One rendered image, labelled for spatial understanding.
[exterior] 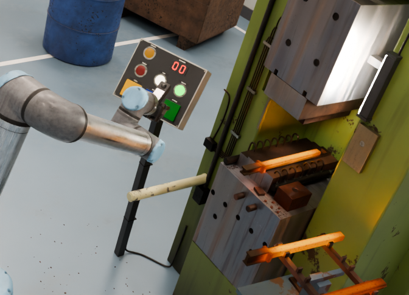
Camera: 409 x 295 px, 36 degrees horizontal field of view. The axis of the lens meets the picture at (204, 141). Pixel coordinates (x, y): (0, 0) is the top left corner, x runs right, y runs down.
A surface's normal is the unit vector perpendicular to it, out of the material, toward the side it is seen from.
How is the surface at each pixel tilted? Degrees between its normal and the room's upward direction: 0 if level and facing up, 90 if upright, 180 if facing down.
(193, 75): 60
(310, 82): 90
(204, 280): 90
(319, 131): 90
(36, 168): 0
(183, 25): 90
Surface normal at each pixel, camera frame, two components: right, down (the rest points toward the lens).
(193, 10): -0.48, 0.35
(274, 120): 0.59, 0.57
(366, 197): -0.76, 0.14
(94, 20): 0.36, 0.58
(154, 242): 0.28, -0.81
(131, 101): -0.18, -0.16
